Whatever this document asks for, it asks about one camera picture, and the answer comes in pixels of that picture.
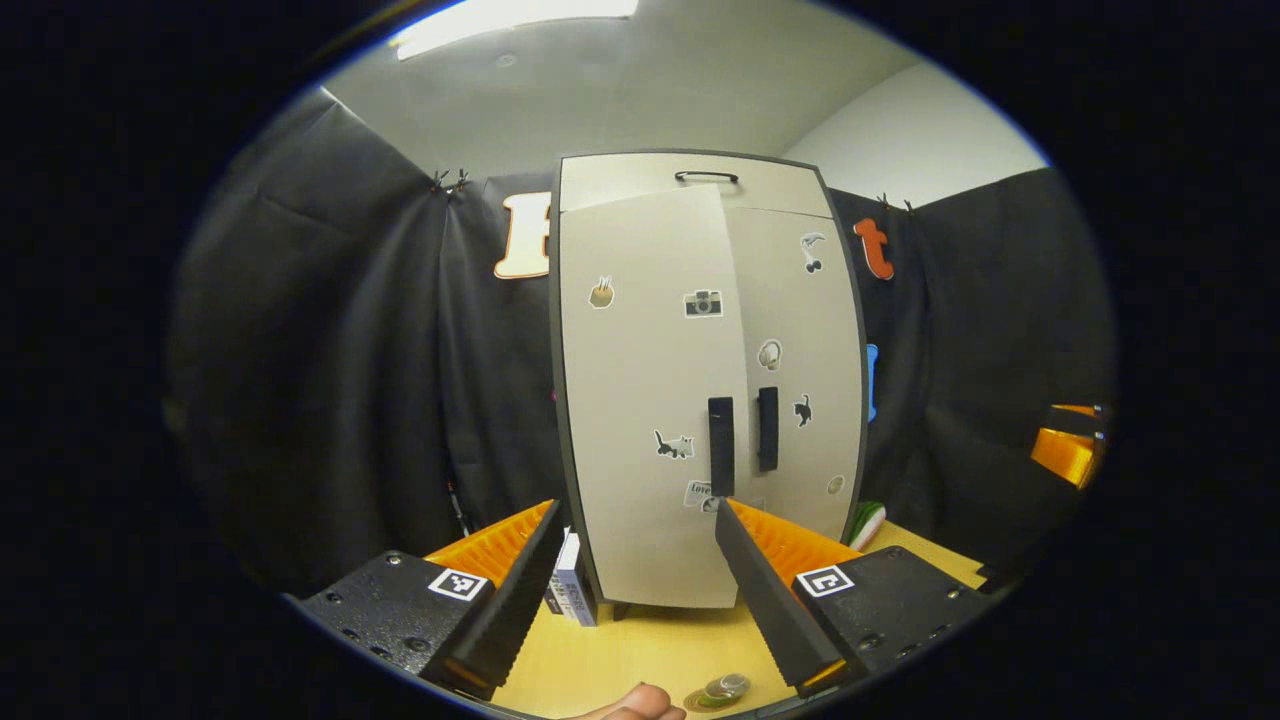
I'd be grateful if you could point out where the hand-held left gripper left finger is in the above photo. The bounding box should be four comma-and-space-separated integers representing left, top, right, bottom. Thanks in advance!
290, 498, 564, 701

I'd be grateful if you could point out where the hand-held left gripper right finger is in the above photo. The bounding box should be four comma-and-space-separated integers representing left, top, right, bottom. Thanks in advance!
714, 498, 991, 699

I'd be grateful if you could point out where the green bottle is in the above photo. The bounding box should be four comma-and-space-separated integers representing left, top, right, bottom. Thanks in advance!
695, 672, 753, 709

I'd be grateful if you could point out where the white and grey cabinet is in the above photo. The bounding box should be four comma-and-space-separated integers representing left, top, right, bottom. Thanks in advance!
548, 150, 869, 613

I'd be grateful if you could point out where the white cabinet door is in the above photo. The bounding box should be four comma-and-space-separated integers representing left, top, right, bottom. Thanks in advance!
722, 205, 866, 541
558, 185, 761, 609

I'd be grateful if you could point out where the white cabinet drawer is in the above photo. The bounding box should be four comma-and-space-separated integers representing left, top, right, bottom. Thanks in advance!
558, 153, 833, 219

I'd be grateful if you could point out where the white paper box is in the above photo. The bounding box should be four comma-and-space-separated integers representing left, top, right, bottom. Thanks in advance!
545, 528, 599, 628

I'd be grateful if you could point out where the green and white packet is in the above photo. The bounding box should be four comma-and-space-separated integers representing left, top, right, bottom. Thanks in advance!
845, 500, 888, 553

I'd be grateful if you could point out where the black backdrop cloth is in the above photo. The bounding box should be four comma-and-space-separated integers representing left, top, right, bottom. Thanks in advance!
165, 88, 1116, 601

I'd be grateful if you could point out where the ceiling light panel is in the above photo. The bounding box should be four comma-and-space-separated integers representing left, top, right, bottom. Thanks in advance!
390, 0, 641, 61

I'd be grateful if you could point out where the black door handle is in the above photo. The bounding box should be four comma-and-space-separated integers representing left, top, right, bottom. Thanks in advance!
757, 386, 780, 473
708, 396, 736, 498

